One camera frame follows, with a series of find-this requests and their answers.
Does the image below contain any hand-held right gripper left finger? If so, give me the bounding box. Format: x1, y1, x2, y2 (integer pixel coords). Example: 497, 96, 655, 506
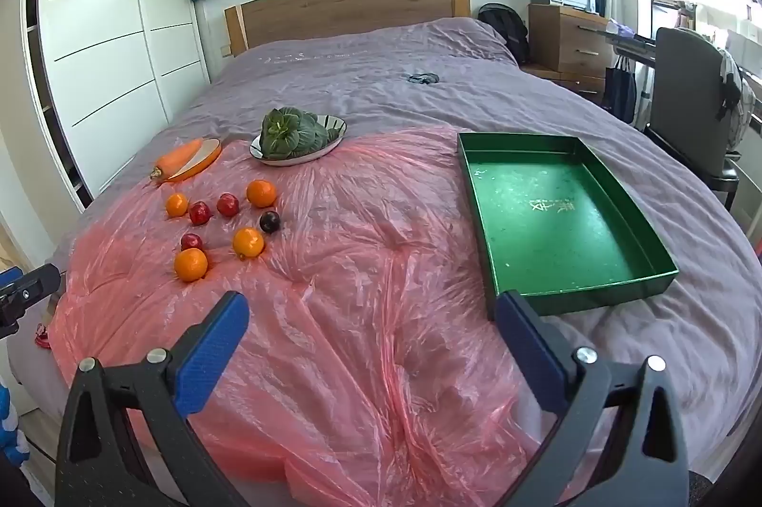
55, 291, 251, 507

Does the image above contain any grey chair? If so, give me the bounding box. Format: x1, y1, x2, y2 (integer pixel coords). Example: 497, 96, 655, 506
646, 27, 742, 210

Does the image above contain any wooden headboard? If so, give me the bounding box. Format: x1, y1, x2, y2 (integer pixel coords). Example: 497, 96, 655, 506
224, 0, 471, 57

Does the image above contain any navy tote bag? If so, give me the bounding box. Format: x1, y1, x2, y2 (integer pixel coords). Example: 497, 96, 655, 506
605, 56, 638, 122

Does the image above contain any black backpack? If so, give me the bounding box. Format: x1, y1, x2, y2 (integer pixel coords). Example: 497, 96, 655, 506
478, 3, 530, 64

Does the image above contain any pink plastic sheet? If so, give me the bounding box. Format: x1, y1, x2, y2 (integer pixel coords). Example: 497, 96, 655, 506
48, 126, 602, 507

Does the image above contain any carrot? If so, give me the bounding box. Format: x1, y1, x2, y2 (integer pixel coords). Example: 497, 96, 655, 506
150, 139, 204, 180

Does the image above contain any desk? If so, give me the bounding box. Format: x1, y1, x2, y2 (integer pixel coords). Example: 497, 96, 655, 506
606, 20, 662, 68

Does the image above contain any blue white striped object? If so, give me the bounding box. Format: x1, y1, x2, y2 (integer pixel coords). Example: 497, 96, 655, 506
0, 381, 28, 467

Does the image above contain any white oval plate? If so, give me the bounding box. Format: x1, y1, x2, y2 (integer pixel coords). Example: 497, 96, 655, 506
250, 115, 348, 168

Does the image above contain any orange oval dish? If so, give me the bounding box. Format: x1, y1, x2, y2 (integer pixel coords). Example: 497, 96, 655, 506
156, 138, 223, 183

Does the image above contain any white wardrobe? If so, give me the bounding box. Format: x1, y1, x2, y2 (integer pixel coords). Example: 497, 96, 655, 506
24, 0, 209, 204

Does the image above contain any green rectangular tray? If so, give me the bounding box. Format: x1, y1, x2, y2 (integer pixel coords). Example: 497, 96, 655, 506
457, 131, 681, 322

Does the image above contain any wooden dresser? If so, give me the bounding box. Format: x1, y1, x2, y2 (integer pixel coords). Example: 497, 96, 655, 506
527, 4, 614, 106

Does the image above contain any green bok choy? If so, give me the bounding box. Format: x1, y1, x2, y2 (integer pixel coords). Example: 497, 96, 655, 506
260, 107, 335, 159

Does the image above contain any patterned cloth on chair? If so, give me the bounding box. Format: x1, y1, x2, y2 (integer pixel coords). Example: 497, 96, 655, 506
717, 46, 757, 151

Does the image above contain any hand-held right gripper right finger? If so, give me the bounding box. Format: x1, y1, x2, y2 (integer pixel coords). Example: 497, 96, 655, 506
494, 291, 692, 507

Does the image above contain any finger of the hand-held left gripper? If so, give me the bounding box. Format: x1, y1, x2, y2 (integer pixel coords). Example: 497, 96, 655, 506
0, 264, 62, 339

